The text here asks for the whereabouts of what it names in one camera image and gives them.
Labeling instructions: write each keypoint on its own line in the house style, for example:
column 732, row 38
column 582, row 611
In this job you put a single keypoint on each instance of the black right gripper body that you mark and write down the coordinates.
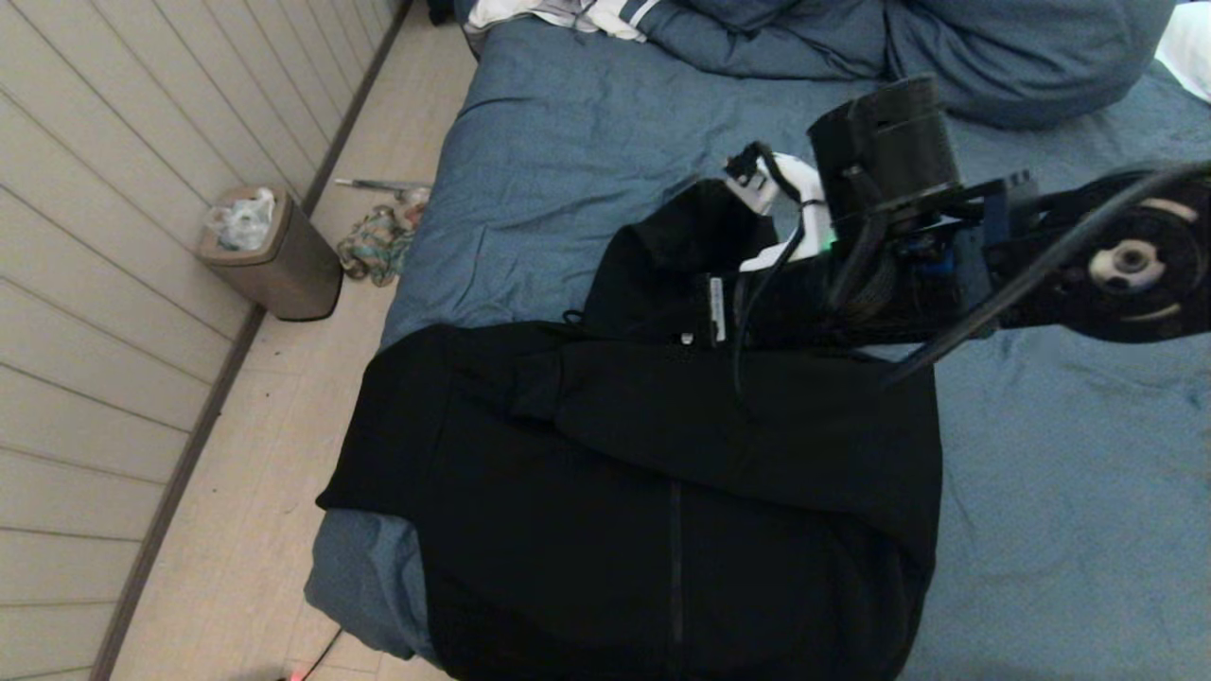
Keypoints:
column 795, row 303

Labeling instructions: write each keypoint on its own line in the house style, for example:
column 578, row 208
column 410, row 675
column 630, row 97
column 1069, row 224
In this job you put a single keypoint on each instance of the black hoodie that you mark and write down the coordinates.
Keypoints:
column 568, row 473

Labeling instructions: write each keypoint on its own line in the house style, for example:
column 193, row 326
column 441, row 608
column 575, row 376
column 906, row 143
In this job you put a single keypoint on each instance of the blue bed cover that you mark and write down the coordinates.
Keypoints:
column 1041, row 473

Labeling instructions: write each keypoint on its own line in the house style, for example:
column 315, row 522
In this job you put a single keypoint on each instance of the white striped garment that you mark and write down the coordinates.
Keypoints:
column 605, row 17

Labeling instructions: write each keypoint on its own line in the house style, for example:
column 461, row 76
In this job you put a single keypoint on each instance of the bunched blue duvet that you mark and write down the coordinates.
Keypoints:
column 1041, row 38

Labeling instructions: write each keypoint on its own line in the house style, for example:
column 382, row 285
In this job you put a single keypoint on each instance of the multicoloured cloth bundle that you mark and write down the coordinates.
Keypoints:
column 378, row 248

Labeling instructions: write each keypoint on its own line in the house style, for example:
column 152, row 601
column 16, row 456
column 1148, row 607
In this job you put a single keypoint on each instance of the thin grey rod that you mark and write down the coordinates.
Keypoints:
column 378, row 183

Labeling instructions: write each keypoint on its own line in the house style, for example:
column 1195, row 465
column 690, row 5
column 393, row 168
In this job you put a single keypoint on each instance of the small dark object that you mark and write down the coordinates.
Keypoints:
column 440, row 11

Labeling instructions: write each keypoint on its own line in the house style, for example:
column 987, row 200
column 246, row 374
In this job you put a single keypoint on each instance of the white pillow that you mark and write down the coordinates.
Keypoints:
column 1194, row 47

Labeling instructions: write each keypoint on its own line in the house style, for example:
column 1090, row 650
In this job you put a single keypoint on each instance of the brown trash bin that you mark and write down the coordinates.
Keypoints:
column 293, row 274

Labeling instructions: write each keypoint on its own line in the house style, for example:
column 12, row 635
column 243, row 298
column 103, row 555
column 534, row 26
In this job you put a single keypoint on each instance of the clear plastic bin bag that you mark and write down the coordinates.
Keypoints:
column 241, row 225

